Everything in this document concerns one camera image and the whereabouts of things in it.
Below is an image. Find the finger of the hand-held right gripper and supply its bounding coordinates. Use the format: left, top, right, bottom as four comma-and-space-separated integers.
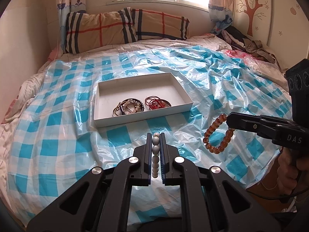
229, 113, 294, 126
227, 117, 278, 139

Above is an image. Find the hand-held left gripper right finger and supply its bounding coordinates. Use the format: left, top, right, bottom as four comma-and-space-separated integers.
159, 133, 282, 232

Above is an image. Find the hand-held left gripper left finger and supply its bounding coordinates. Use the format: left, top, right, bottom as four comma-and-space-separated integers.
26, 133, 155, 232

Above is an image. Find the white bead bracelet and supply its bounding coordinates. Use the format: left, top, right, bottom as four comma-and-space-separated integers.
152, 132, 160, 178

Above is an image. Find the amber bead bracelet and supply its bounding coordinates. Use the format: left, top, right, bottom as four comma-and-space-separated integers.
203, 113, 234, 154

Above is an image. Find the red cord bracelet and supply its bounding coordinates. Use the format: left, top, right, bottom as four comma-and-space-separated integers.
145, 96, 167, 110

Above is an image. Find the pale pink bead bracelet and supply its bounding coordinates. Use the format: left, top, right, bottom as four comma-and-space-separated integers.
123, 100, 143, 113

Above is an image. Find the gold cord bracelet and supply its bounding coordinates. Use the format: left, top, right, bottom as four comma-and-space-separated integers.
112, 101, 128, 117

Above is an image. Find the white shallow cardboard box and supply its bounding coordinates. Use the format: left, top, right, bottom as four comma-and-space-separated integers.
93, 72, 194, 128

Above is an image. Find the person's right hand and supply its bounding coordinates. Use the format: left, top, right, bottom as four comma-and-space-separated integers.
278, 148, 309, 195

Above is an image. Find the clear pink plastic bag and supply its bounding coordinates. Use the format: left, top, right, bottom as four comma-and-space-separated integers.
226, 49, 266, 72

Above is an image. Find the blue checked plastic sheet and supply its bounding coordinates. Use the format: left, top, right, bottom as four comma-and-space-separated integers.
7, 46, 294, 225

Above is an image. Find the pile of dark clothes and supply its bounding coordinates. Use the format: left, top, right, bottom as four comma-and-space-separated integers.
217, 25, 278, 64

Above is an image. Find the printed curtain with boat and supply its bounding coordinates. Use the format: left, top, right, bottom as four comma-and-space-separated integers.
208, 0, 236, 34

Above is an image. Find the tan plaid pillow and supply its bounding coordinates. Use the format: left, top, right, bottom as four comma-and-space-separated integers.
65, 7, 138, 54
123, 8, 190, 41

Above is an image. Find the pink cloth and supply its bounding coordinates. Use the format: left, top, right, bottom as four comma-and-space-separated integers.
47, 47, 65, 62

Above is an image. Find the printed curtain with whale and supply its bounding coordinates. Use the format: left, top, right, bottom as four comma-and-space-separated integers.
57, 0, 88, 44

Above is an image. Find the black cable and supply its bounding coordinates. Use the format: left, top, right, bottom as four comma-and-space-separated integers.
246, 188, 300, 201

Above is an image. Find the brown tree wall decal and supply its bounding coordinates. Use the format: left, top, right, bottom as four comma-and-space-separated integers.
235, 0, 269, 37

